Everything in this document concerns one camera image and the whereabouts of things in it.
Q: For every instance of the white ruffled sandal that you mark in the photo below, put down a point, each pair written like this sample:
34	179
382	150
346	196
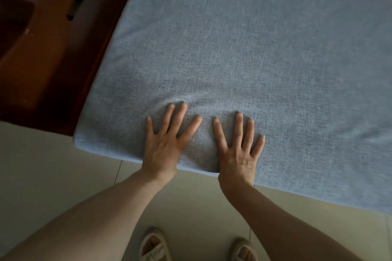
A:
243	251
154	245

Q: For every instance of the person's right hand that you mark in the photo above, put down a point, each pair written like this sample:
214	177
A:
237	163

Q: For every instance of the person's right forearm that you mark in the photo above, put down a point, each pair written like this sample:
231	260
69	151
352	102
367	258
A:
281	227

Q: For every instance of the long dark wooden sofa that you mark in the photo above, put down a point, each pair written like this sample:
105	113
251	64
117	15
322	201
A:
61	40

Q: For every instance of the person's left forearm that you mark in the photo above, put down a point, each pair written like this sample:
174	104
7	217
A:
92	221

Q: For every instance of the person's left hand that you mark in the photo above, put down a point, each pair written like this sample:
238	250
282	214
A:
163	153

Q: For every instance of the long grey sofa cushion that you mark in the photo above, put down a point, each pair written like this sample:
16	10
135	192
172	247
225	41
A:
260	56

